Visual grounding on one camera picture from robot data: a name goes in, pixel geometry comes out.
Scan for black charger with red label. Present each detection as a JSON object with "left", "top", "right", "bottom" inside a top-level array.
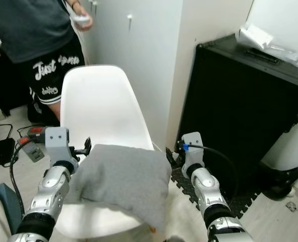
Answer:
[{"left": 28, "top": 126, "right": 54, "bottom": 144}]

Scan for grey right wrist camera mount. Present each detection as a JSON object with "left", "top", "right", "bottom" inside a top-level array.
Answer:
[{"left": 182, "top": 132, "right": 205, "bottom": 169}]

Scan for black foam floor mat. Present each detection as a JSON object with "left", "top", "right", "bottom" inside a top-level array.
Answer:
[{"left": 170, "top": 166, "right": 260, "bottom": 218}]

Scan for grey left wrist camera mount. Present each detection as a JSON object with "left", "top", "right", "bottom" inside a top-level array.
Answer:
[{"left": 44, "top": 127, "right": 71, "bottom": 163}]

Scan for black power adapter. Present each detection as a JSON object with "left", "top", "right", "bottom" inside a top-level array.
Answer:
[{"left": 0, "top": 139, "right": 17, "bottom": 167}]

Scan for grey power strip red switch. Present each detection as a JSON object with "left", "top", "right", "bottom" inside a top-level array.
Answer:
[{"left": 18, "top": 137, "right": 45, "bottom": 163}]

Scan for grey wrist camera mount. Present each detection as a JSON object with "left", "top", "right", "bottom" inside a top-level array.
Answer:
[
  {"left": 44, "top": 127, "right": 71, "bottom": 163},
  {"left": 182, "top": 132, "right": 205, "bottom": 169}
]

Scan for clear white plastic bag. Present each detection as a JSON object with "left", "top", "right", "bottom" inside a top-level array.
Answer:
[{"left": 235, "top": 21, "right": 298, "bottom": 69}]

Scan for black leather shoe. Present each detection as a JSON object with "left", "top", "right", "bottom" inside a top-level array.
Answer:
[{"left": 259, "top": 164, "right": 298, "bottom": 201}]

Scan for person in dark clothes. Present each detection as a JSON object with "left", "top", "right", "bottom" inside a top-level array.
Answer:
[{"left": 0, "top": 0, "right": 94, "bottom": 122}]

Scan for white plastic shell chair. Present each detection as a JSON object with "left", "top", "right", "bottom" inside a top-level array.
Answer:
[{"left": 55, "top": 65, "right": 162, "bottom": 240}]

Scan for person's left hand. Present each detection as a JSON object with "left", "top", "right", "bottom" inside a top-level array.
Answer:
[{"left": 68, "top": 2, "right": 94, "bottom": 31}]

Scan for grey fabric pillow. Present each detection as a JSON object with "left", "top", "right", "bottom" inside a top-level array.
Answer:
[{"left": 71, "top": 144, "right": 172, "bottom": 232}]

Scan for large black case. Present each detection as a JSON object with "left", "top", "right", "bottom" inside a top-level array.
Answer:
[{"left": 176, "top": 34, "right": 298, "bottom": 195}]

